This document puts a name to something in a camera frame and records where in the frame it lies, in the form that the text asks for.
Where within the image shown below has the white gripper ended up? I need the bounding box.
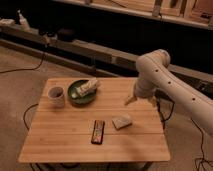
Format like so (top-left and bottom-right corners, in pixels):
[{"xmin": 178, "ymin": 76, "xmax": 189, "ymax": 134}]
[{"xmin": 124, "ymin": 77, "xmax": 157, "ymax": 107}]

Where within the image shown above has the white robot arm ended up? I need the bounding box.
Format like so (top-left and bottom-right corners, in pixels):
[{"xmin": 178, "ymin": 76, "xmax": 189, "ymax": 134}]
[{"xmin": 124, "ymin": 49, "xmax": 213, "ymax": 137}]

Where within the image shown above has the white sponge block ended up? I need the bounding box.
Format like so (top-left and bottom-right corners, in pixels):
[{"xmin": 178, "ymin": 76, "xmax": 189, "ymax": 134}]
[{"xmin": 112, "ymin": 115, "xmax": 132, "ymax": 130}]

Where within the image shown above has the dark candy bar package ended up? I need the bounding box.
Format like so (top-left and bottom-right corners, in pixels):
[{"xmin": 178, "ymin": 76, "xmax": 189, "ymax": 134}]
[{"xmin": 91, "ymin": 120, "xmax": 105, "ymax": 145}]

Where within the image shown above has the wrapped sandwich on plate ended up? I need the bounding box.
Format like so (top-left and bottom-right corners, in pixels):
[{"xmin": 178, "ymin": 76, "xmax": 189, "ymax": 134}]
[{"xmin": 76, "ymin": 78, "xmax": 100, "ymax": 97}]

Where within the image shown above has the green plate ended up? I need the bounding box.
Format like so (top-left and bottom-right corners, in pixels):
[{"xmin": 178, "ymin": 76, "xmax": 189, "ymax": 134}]
[{"xmin": 67, "ymin": 79, "xmax": 97, "ymax": 105}]

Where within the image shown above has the wooden table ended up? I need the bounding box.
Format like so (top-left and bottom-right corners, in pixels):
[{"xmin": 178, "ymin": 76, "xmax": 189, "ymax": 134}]
[{"xmin": 19, "ymin": 78, "xmax": 170, "ymax": 163}]

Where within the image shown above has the white mug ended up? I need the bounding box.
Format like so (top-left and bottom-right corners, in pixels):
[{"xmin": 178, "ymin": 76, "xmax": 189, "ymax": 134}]
[{"xmin": 48, "ymin": 87, "xmax": 65, "ymax": 108}]

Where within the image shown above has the black box on ledge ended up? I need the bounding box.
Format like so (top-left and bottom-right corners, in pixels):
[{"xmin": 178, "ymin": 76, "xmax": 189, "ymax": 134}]
[{"xmin": 57, "ymin": 28, "xmax": 75, "ymax": 42}]

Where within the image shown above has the white spray bottle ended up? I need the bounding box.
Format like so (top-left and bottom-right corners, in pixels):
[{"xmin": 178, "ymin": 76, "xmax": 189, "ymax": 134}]
[{"xmin": 18, "ymin": 10, "xmax": 30, "ymax": 31}]

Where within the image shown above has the black cable by arm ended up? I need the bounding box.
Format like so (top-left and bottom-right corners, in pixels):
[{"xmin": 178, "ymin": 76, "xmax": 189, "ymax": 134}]
[{"xmin": 155, "ymin": 98, "xmax": 213, "ymax": 171}]

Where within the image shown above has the black cable on floor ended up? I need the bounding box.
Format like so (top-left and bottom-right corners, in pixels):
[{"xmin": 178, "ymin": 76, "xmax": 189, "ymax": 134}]
[{"xmin": 0, "ymin": 46, "xmax": 46, "ymax": 75}]

